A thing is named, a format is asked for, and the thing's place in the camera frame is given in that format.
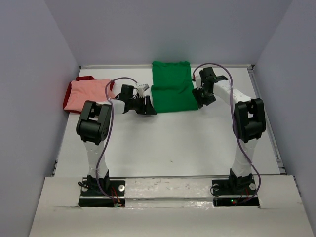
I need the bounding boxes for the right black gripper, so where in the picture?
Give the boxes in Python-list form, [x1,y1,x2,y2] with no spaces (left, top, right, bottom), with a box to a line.
[193,85,217,109]

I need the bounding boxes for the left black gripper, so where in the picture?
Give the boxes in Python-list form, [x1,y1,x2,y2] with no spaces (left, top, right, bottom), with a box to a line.
[128,95,156,115]

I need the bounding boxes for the green t shirt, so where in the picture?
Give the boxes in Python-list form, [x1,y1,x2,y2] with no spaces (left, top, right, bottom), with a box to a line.
[151,61,198,113]

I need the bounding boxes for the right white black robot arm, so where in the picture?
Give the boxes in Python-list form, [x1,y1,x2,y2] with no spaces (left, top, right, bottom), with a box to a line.
[192,63,267,198]

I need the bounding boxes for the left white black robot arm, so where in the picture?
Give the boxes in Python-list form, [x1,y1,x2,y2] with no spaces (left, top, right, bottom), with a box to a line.
[76,83,157,196]

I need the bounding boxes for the pink folded t shirt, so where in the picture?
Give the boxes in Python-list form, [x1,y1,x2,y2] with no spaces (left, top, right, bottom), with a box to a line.
[65,79,117,115]

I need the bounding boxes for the dark red folded t shirt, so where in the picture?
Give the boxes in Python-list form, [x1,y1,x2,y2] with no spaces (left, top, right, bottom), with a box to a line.
[62,76,116,116]

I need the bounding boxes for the white foam front board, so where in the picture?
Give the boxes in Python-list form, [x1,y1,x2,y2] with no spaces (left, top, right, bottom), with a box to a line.
[30,175,313,237]

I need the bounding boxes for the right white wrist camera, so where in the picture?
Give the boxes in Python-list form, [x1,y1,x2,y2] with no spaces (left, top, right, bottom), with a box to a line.
[192,75,203,88]

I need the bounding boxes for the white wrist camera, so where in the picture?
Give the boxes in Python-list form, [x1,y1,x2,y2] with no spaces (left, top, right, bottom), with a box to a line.
[192,75,203,88]
[136,82,150,97]

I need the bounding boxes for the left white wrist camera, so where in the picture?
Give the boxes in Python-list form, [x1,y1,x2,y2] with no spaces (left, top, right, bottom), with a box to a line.
[136,82,150,97]

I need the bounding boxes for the aluminium table frame rail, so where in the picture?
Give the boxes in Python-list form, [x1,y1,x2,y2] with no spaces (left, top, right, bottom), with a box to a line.
[79,64,255,70]

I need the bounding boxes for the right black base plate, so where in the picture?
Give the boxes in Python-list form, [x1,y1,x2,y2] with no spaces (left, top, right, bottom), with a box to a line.
[210,179,260,207]

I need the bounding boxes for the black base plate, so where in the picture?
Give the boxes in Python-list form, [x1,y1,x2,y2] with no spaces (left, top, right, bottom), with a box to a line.
[78,179,126,208]
[210,179,260,207]

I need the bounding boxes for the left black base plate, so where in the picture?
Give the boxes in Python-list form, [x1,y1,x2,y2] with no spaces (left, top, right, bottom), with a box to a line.
[78,179,126,208]

